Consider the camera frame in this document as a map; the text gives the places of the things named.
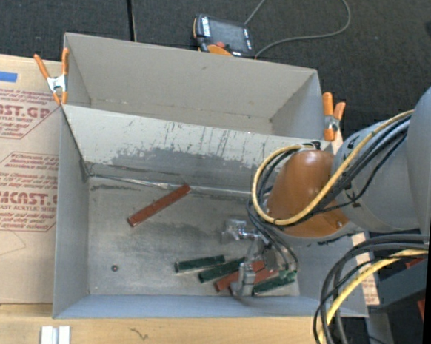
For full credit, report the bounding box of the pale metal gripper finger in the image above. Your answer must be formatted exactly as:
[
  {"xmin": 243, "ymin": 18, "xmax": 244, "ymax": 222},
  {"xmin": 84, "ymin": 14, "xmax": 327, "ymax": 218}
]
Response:
[
  {"xmin": 231, "ymin": 261, "xmax": 258, "ymax": 298},
  {"xmin": 220, "ymin": 217, "xmax": 262, "ymax": 247}
]

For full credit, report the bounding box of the red-brown flat block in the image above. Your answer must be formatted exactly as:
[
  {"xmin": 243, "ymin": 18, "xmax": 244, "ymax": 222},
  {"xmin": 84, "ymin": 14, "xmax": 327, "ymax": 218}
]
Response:
[
  {"xmin": 127, "ymin": 179, "xmax": 193, "ymax": 233},
  {"xmin": 212, "ymin": 257, "xmax": 268, "ymax": 297},
  {"xmin": 253, "ymin": 268, "xmax": 280, "ymax": 286}
]

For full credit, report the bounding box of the dark green flat block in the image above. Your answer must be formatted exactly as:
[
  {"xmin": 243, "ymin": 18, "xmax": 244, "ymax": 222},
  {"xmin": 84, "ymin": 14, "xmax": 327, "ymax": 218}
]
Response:
[
  {"xmin": 251, "ymin": 271, "xmax": 297, "ymax": 300},
  {"xmin": 196, "ymin": 254, "xmax": 247, "ymax": 288},
  {"xmin": 173, "ymin": 251, "xmax": 227, "ymax": 278}
]

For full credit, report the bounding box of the grey metal bin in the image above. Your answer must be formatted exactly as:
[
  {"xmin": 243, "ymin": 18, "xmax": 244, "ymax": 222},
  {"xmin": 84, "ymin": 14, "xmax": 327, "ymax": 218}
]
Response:
[{"xmin": 41, "ymin": 32, "xmax": 390, "ymax": 344}]

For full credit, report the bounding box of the brown cardboard board, red print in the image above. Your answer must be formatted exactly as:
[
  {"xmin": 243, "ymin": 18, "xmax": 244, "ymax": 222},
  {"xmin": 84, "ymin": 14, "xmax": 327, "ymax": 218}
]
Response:
[{"xmin": 0, "ymin": 53, "xmax": 398, "ymax": 339}]

